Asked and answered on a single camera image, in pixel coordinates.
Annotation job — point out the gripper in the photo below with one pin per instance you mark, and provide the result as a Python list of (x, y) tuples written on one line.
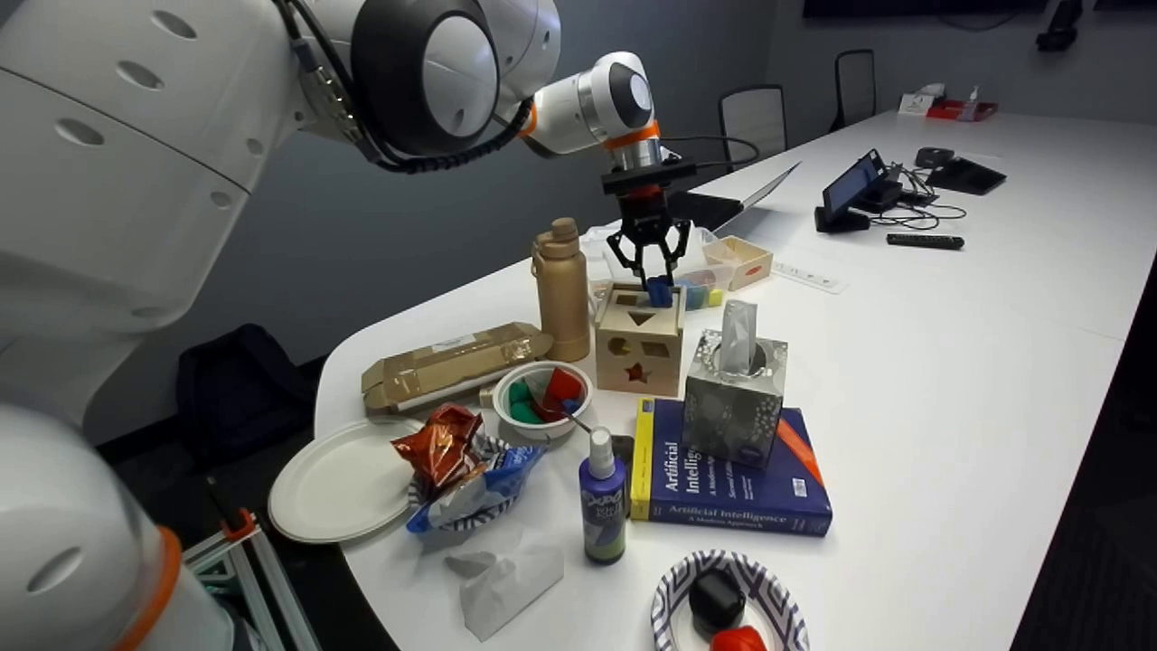
[(645, 217)]

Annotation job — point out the blue block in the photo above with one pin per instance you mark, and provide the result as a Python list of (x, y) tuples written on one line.
[(659, 293)]

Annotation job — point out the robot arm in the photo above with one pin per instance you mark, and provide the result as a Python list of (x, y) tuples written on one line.
[(136, 181)]

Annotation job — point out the small wooden box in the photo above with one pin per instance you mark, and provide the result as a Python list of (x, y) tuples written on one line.
[(739, 262)]

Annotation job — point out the wooden shape box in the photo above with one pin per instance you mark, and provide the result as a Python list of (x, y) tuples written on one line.
[(638, 344)]

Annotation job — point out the red block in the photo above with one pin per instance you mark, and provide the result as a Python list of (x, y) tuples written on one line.
[(562, 389)]

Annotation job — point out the grey tissue box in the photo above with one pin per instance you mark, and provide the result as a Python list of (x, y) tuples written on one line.
[(732, 407)]

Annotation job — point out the green block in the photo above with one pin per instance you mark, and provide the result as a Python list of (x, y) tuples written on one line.
[(522, 402)]

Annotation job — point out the white bowl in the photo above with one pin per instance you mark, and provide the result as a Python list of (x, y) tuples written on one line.
[(542, 429)]

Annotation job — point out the flat cardboard box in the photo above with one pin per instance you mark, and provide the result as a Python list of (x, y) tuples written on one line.
[(452, 363)]

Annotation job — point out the white tissue box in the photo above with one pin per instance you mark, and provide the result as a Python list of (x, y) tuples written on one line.
[(919, 101)]

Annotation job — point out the red box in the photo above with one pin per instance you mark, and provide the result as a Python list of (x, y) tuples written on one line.
[(949, 110)]

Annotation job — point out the clear plastic container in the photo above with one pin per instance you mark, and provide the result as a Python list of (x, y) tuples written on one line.
[(604, 249)]

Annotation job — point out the heap of coloured blocks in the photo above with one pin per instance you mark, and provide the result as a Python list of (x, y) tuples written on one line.
[(700, 295)]

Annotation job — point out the open laptop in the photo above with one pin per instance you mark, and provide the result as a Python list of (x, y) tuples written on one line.
[(710, 210)]

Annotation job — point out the tan metal bottle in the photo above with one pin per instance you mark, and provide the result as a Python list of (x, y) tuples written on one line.
[(562, 298)]

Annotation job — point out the white power strip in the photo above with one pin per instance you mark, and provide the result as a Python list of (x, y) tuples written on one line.
[(811, 277)]

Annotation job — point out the office chair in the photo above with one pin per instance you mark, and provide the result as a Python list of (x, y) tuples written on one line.
[(854, 86), (753, 117)]

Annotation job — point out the tablet on stand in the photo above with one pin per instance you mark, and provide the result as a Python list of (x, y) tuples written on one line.
[(848, 192)]

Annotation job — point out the blue hardcover book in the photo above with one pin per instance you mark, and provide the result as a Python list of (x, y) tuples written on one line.
[(723, 497)]

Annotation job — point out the purple spray bottle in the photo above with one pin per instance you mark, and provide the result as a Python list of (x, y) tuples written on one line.
[(603, 506)]

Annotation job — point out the black remote control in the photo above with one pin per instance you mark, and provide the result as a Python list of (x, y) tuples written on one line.
[(925, 241)]

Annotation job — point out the blue and white snack bag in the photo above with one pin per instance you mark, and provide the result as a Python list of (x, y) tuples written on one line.
[(493, 479)]

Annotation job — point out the orange snack bag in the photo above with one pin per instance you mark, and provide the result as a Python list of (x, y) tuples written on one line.
[(440, 448)]

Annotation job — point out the small black device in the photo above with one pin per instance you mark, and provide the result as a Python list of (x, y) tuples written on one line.
[(934, 155)]

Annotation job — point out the flat black pad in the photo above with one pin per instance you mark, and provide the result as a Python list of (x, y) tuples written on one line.
[(965, 176)]

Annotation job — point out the clear sanitizer bottle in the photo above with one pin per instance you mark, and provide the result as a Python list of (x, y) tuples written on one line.
[(971, 107)]

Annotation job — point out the black rounded case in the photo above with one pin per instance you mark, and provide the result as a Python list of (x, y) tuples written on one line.
[(717, 599)]

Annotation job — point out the crumpled white tissue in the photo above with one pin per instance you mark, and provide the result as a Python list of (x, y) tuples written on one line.
[(506, 588)]

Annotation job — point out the blue patterned paper plate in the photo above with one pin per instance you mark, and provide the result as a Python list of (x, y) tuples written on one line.
[(777, 606)]

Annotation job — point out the white paper plate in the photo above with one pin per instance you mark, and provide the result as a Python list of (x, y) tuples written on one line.
[(339, 484)]

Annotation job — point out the red object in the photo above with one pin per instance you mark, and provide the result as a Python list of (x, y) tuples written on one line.
[(738, 640)]

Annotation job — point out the black backpack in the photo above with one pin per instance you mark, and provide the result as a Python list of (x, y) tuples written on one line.
[(239, 384)]

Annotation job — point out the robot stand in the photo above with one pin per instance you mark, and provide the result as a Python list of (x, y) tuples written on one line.
[(253, 579)]

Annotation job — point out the wall screen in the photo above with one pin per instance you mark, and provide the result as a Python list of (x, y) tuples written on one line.
[(922, 6)]

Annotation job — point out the camera on mount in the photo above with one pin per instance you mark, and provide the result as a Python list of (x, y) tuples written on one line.
[(1059, 27)]

